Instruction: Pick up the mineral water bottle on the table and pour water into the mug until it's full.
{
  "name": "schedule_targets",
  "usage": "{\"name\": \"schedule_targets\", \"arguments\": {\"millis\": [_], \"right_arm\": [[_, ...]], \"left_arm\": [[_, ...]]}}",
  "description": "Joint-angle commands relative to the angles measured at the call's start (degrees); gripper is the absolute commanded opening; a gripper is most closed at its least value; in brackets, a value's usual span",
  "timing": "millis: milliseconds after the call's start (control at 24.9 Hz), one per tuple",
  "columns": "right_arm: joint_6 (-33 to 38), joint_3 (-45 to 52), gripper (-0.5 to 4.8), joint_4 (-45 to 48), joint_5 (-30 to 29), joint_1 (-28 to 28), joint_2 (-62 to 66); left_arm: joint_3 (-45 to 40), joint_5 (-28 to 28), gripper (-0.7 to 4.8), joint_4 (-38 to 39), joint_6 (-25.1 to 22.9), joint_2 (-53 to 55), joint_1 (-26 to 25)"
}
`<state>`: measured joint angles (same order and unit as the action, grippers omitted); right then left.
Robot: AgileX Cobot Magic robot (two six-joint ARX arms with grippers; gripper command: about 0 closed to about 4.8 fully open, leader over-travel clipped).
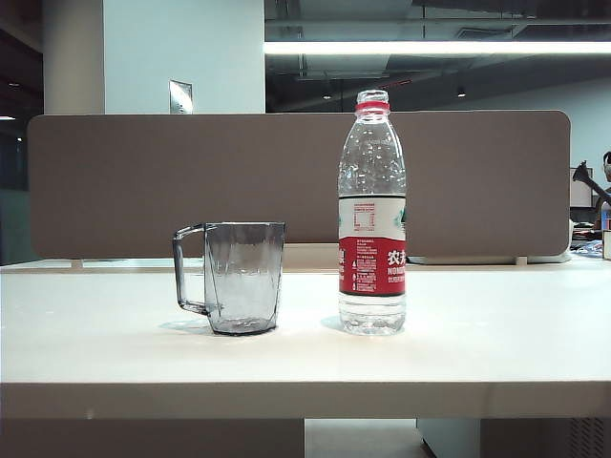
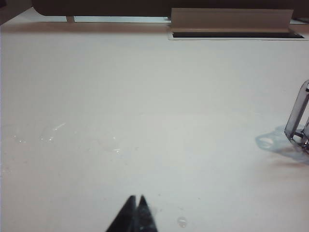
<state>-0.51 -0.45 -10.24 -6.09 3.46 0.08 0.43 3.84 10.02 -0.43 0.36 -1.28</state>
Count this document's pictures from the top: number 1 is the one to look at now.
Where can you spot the clear red-label water bottle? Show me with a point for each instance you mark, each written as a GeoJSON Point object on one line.
{"type": "Point", "coordinates": [372, 257]}

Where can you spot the clear grey plastic mug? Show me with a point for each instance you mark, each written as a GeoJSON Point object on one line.
{"type": "Point", "coordinates": [243, 276]}

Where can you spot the white ceiling light strip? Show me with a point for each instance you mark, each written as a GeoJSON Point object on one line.
{"type": "Point", "coordinates": [429, 47]}

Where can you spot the brown table support panel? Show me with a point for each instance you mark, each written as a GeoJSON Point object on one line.
{"type": "Point", "coordinates": [143, 439]}

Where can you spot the white background monitor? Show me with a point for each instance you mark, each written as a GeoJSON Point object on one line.
{"type": "Point", "coordinates": [580, 193]}

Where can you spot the white round column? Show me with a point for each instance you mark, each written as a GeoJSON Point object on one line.
{"type": "Point", "coordinates": [71, 57]}

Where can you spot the beige background box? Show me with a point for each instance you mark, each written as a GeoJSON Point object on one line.
{"type": "Point", "coordinates": [607, 245]}

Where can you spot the grey metal cabinet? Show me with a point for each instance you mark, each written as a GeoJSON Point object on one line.
{"type": "Point", "coordinates": [525, 439]}

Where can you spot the background person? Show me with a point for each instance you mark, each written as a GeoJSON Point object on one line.
{"type": "Point", "coordinates": [607, 164]}

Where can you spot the silver wall plate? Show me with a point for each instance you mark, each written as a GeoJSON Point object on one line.
{"type": "Point", "coordinates": [180, 97]}

